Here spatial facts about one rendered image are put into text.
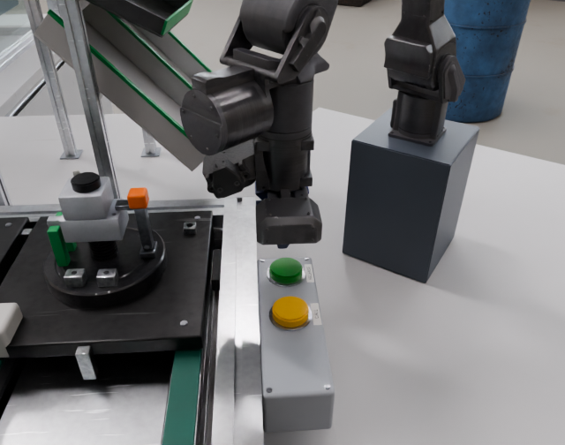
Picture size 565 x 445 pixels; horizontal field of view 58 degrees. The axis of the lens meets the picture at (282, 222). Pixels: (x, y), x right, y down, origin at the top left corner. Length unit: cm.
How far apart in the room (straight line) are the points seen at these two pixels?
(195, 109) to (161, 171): 63
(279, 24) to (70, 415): 43
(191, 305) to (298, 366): 14
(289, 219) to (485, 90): 314
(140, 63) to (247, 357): 53
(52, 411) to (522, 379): 53
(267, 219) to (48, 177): 73
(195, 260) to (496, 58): 303
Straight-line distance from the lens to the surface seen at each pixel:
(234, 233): 70
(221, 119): 43
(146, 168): 110
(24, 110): 168
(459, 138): 76
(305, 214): 47
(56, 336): 59
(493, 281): 84
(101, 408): 59
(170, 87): 89
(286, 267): 62
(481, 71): 350
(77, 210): 59
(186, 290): 60
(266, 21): 47
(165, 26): 72
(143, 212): 59
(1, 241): 76
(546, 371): 73
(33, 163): 120
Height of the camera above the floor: 137
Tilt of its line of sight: 35 degrees down
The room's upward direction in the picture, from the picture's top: straight up
